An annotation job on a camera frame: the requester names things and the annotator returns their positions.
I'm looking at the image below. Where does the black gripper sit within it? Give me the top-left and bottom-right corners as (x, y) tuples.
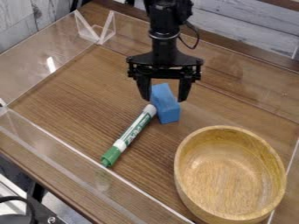
(126, 51), (204, 102)

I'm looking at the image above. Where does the blue foam block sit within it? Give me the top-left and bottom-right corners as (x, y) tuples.
(151, 83), (182, 124)

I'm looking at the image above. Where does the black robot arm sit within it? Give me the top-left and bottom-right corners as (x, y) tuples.
(126, 0), (204, 102)

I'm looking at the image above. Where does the brown wooden bowl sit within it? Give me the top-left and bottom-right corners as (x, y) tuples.
(174, 125), (286, 224)

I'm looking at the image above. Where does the green dry erase marker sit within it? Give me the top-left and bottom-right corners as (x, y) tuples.
(101, 104), (157, 167)

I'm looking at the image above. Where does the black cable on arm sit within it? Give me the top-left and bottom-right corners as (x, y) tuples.
(178, 20), (202, 50)

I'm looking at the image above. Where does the clear acrylic tray wall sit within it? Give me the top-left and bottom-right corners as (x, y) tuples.
(0, 6), (299, 224)

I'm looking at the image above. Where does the black metal table bracket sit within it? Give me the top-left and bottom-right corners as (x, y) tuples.
(27, 182), (69, 224)

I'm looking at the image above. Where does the black cable lower left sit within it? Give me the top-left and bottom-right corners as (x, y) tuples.
(0, 195), (37, 224)

